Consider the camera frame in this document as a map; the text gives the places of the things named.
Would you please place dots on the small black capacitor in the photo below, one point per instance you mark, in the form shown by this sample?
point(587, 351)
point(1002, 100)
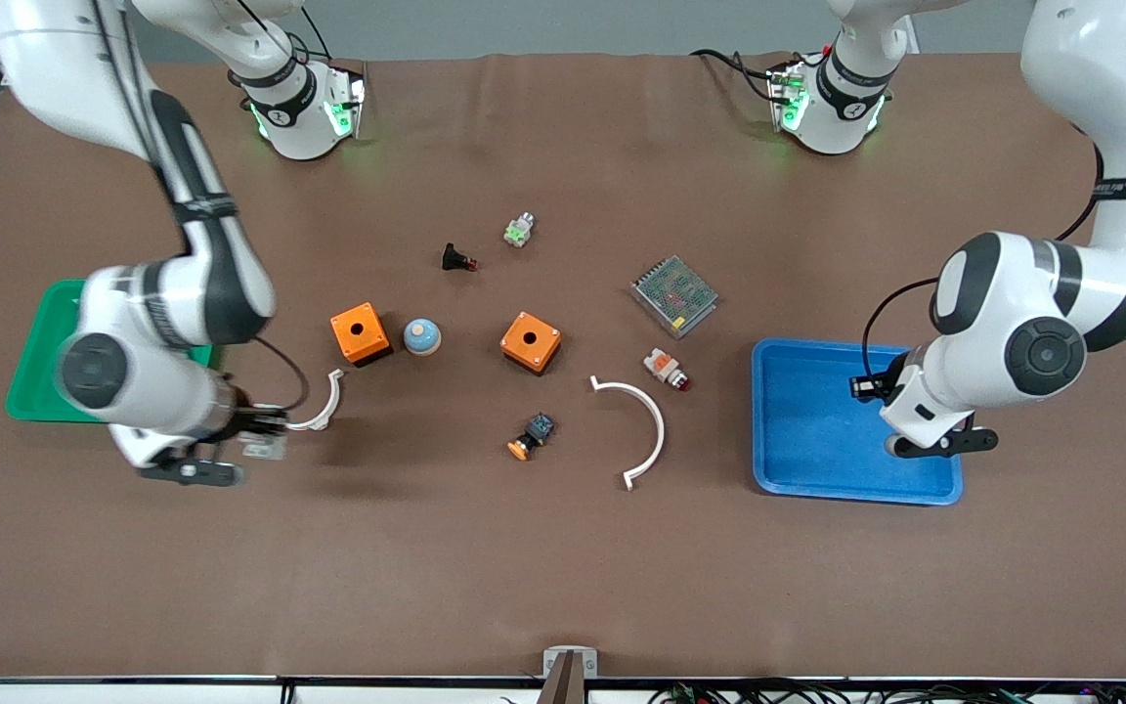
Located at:
point(862, 389)

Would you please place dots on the white circuit breaker red switches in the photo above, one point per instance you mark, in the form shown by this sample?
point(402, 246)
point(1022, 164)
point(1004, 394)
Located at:
point(265, 448)

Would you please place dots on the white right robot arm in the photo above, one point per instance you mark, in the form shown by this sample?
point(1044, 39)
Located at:
point(35, 68)

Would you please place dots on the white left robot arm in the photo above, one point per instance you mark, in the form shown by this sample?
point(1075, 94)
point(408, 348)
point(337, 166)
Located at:
point(1110, 59)

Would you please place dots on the small white curved clip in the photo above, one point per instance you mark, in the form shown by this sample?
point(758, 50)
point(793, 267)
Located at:
point(334, 401)

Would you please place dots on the blue plastic tray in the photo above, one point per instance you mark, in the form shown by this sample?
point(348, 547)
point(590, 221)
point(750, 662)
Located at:
point(817, 440)

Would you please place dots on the blue dome buzzer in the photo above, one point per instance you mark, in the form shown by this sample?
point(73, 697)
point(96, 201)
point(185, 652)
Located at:
point(421, 340)

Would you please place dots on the green plastic tray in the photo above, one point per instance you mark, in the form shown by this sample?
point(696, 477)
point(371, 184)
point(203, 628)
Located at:
point(35, 381)

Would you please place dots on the orange red push button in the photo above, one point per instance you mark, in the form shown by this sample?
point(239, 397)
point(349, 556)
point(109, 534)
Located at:
point(663, 365)

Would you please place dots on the metal mesh power supply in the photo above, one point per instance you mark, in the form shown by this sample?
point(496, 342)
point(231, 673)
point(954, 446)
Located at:
point(675, 293)

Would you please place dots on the large white curved clip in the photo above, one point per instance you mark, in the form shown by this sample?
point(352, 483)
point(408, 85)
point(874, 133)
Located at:
point(661, 432)

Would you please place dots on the yellow mushroom push button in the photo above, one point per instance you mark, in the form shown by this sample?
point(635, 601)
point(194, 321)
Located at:
point(539, 428)

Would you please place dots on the brown table cover mat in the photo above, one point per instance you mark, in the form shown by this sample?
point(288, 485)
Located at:
point(563, 567)

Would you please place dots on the orange push-button enclosure box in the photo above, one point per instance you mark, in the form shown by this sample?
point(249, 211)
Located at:
point(543, 344)
point(372, 337)

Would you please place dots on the black rectangular indicator switch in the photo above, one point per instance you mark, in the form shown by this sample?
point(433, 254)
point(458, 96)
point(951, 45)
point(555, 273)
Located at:
point(451, 257)

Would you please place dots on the green and white switch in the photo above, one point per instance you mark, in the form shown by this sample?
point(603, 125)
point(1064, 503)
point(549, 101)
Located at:
point(518, 233)

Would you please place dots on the grey metal mounting bracket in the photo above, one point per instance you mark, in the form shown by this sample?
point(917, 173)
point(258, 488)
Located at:
point(570, 665)

